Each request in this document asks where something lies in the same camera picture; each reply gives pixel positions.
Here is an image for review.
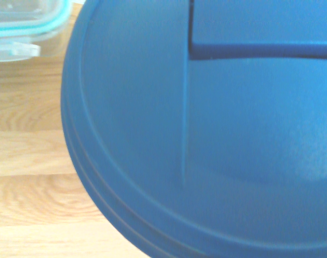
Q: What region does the clear pitcher with blue lid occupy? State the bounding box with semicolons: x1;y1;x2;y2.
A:
60;0;327;258

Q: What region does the glass container with teal seal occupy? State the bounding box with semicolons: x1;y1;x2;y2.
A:
0;0;73;59

